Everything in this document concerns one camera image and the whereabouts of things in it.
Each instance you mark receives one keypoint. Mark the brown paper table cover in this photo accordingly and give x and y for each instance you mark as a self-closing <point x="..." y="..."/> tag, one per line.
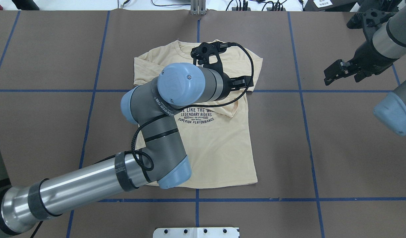
<point x="326" y="166"/>

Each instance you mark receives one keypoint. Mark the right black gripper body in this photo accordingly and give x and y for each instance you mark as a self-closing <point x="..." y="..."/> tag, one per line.
<point x="369" y="55"/>

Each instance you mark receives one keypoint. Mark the aluminium frame post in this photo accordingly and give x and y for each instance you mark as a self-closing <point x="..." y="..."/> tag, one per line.
<point x="198" y="7"/>

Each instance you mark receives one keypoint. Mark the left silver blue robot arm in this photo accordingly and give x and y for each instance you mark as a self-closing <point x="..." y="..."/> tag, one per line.
<point x="157" y="153"/>

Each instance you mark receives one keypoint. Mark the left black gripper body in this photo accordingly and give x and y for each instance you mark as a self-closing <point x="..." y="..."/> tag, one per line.
<point x="228" y="84"/>

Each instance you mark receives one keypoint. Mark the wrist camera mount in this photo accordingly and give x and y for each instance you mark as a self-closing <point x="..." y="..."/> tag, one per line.
<point x="369" y="21"/>
<point x="204" y="51"/>

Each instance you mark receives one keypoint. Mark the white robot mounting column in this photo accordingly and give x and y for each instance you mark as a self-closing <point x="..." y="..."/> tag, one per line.
<point x="198" y="232"/>

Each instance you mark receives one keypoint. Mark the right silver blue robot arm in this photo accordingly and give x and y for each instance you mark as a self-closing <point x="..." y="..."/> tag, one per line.
<point x="385" y="43"/>

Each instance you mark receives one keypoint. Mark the yellow long-sleeve printed shirt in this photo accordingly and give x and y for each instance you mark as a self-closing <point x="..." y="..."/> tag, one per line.
<point x="217" y="140"/>

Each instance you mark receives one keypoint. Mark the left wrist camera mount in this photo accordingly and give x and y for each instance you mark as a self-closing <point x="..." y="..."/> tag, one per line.
<point x="204" y="51"/>

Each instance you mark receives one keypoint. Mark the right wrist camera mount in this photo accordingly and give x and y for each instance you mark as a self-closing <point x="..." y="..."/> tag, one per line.
<point x="369" y="21"/>

